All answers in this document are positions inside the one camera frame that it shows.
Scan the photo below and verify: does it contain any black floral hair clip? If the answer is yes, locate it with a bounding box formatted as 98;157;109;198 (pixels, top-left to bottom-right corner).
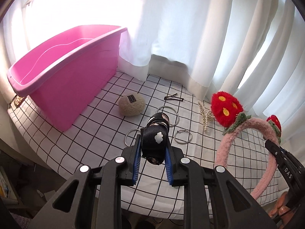
141;112;170;165

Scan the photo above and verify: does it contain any silver bangle with clasp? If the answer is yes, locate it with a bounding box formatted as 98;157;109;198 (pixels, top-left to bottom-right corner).
174;129;193;145

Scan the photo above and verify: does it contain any black bobby pin clip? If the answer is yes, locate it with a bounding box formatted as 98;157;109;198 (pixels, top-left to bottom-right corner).
164;93;184;102

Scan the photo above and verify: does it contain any pink strawberry fuzzy headband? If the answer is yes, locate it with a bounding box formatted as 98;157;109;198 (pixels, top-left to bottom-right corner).
210;90;282;201

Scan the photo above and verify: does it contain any person's right hand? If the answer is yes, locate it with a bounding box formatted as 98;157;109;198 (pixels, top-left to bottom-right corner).
268;191;295;229

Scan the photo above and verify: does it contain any silver bangle left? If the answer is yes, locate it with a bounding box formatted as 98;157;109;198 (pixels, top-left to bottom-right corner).
124;129;140;147

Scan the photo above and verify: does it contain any beige fluffy hair clip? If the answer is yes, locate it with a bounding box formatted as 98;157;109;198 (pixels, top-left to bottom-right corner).
118;93;145;117

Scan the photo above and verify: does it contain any white checkered tablecloth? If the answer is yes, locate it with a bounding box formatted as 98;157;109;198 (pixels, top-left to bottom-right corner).
8;72;223;220

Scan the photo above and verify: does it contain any large silver bangle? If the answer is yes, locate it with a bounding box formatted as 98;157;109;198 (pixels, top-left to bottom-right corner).
156;106;180;128

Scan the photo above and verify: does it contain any pearl claw hair clip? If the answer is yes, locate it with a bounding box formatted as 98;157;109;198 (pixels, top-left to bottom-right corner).
198;101;214;132

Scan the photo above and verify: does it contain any pink plastic bin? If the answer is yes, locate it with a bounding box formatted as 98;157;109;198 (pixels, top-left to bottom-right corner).
7;25;127;131

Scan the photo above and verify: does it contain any small framed object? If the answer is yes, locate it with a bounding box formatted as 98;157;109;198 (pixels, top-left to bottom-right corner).
10;95;26;110

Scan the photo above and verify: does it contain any white sheer curtain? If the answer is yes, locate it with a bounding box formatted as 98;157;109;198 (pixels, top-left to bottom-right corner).
1;0;304;144

